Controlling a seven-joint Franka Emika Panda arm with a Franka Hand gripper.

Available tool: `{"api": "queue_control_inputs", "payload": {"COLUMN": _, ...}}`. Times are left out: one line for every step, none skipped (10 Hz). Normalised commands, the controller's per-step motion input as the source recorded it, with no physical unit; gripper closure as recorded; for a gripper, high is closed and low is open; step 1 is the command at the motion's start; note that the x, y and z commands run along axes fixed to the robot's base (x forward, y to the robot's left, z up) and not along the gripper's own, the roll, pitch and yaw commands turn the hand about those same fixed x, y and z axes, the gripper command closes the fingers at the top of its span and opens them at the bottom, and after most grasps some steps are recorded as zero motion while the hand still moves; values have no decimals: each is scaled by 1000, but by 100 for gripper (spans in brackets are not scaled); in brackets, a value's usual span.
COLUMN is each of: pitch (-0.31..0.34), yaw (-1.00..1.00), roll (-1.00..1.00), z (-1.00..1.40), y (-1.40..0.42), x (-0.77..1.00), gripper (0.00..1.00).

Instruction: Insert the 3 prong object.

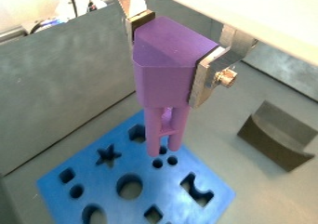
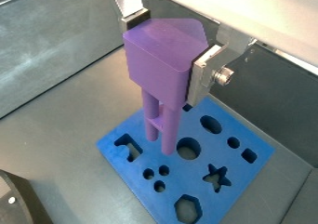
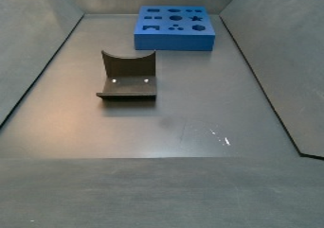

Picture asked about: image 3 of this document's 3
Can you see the blue shape-sorter block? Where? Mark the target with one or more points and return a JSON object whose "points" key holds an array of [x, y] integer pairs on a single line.
{"points": [[173, 28]]}

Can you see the black curved holder stand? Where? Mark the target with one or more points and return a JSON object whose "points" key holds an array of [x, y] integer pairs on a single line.
{"points": [[130, 76]]}

